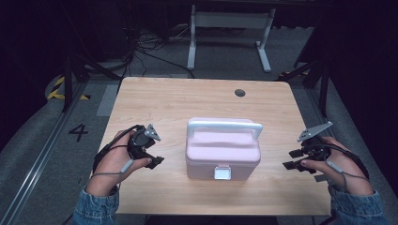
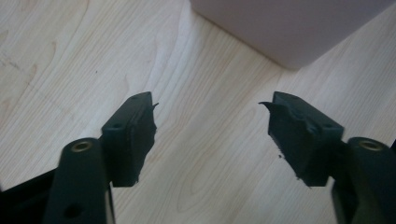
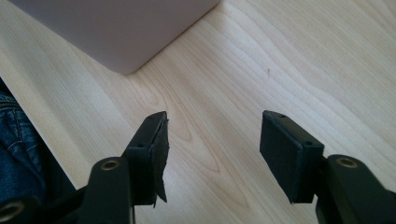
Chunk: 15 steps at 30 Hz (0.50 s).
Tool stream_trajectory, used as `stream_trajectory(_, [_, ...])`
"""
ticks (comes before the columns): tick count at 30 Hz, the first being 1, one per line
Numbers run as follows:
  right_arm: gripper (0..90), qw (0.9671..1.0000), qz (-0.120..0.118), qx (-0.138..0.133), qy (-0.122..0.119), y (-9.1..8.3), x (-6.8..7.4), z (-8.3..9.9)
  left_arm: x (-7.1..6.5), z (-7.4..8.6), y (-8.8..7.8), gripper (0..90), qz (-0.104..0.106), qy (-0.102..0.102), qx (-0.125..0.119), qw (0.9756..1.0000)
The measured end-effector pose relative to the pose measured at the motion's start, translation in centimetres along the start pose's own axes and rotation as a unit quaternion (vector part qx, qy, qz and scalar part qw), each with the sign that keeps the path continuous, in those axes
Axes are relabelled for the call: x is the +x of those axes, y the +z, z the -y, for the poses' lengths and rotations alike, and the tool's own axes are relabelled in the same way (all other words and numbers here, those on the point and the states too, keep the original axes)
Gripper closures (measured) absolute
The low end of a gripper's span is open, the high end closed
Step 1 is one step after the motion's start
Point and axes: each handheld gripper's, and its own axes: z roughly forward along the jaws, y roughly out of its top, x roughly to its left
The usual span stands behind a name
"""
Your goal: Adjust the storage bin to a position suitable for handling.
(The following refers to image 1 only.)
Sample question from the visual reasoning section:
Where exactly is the aluminium floor rail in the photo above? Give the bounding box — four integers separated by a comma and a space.
0, 82, 90, 225

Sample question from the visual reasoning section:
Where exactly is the bundle of black floor cables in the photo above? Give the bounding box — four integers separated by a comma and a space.
117, 24, 196, 80

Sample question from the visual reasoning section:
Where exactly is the person's right hand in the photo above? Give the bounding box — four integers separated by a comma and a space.
299, 136, 375, 197

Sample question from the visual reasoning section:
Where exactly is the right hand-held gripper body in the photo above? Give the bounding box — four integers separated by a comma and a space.
296, 120, 334, 174

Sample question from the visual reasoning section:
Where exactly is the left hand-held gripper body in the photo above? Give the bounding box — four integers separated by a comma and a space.
127, 123, 162, 161

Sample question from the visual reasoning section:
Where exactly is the grey cable with inline plug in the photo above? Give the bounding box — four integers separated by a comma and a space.
89, 158, 135, 189
325, 159, 371, 192

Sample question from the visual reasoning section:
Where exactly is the yellow black hazard tape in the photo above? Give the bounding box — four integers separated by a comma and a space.
46, 76, 92, 101

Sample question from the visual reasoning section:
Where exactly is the black tripod stand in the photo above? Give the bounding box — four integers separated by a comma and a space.
276, 58, 330, 119
60, 51, 122, 113

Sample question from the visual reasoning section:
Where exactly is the pink storage box white handle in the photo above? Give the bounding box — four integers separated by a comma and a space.
185, 116, 264, 182

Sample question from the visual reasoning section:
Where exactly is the person's left hand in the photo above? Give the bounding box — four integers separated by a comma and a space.
85, 129, 154, 198

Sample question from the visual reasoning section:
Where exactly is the black cable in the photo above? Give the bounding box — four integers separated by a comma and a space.
327, 143, 371, 180
92, 124, 143, 173

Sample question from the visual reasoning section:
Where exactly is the white metal stand frame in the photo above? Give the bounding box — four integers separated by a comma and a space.
186, 4, 278, 74

